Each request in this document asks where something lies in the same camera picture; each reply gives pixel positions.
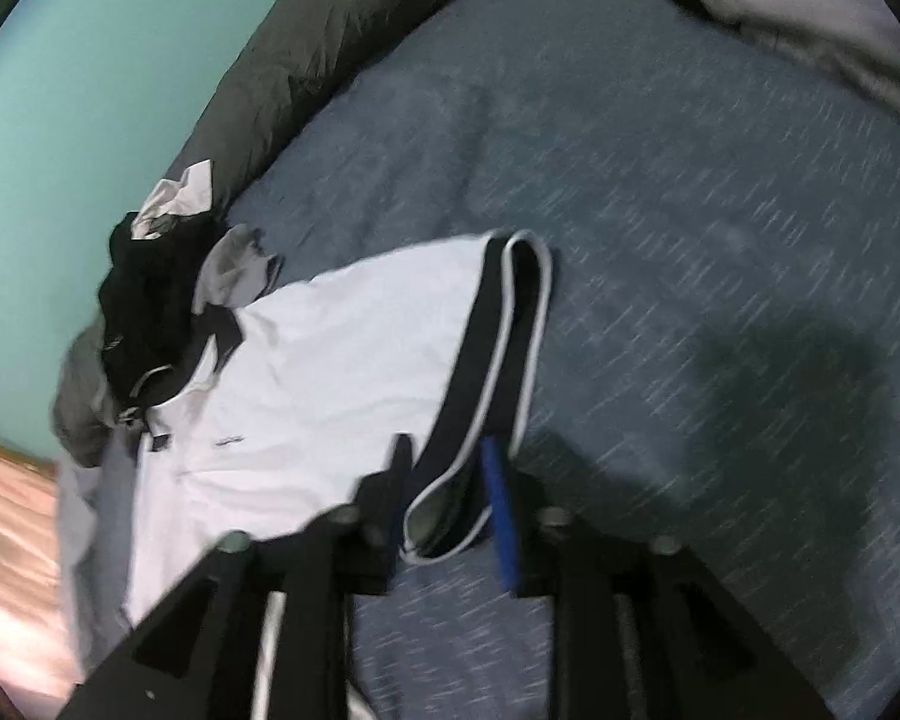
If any dark grey duvet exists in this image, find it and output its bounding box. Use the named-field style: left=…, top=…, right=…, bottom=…
left=49, top=0, right=496, bottom=466

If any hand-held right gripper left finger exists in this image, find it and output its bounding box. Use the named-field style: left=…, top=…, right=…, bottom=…
left=56, top=433, right=413, bottom=720

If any white polo shirt black trim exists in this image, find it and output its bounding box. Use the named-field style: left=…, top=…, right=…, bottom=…
left=120, top=229, right=557, bottom=720

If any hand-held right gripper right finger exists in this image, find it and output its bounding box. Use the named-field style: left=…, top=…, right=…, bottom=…
left=480, top=439, right=833, bottom=720

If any black jacket with white piping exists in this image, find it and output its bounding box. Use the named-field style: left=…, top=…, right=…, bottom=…
left=97, top=210, right=230, bottom=407

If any blue patterned bedsheet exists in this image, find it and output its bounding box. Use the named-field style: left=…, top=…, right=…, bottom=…
left=225, top=0, right=900, bottom=720

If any grey sweatshirt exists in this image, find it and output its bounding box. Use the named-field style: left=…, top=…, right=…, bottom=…
left=191, top=225, right=286, bottom=314

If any pink curtain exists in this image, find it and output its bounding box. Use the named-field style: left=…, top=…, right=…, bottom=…
left=0, top=427, right=80, bottom=700

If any white cloth garment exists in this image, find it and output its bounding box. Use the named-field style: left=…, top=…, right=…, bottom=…
left=131, top=160, right=218, bottom=241

